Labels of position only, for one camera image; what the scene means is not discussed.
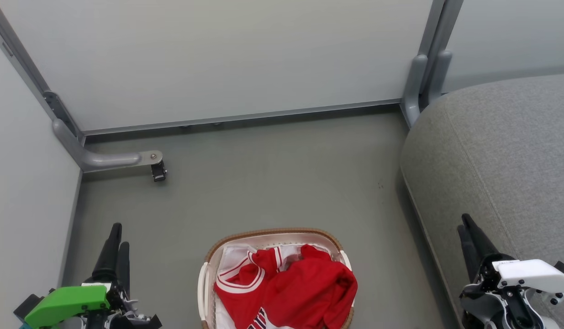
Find grey partition corner post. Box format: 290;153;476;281
418;0;465;108

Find woven laundry basket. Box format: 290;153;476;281
197;228;356;329

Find grey fabric sofa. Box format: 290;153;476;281
399;73;564;329

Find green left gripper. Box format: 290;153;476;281
14;223;163;329

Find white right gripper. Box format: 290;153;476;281
457;213;564;329

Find black caster wheel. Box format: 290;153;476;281
151;161;168;183

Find grey double partition foot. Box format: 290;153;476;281
402;49;454;129

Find grey partition side post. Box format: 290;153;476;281
0;0;87;148

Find grey partition foot bracket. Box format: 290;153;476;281
52;118;164;174

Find red shorts with elastic waistband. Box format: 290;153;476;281
264;244;358;329

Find grey partition bottom rail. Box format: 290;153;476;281
82;98;404;136

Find red jersey with navy lettering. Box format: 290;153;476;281
214;247;287;329

